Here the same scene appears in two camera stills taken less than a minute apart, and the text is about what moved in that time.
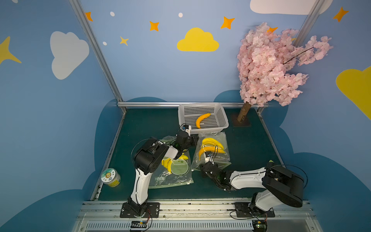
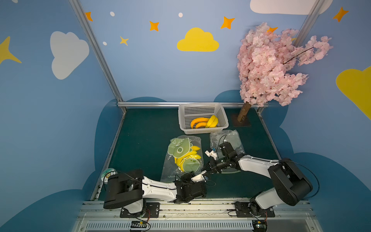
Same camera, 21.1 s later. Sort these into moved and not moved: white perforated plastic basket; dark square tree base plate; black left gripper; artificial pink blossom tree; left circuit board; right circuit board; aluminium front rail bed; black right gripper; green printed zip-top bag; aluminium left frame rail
Moved: black right gripper; black left gripper; green printed zip-top bag
Not moved: right circuit board; artificial pink blossom tree; aluminium front rail bed; white perforated plastic basket; dark square tree base plate; left circuit board; aluminium left frame rail
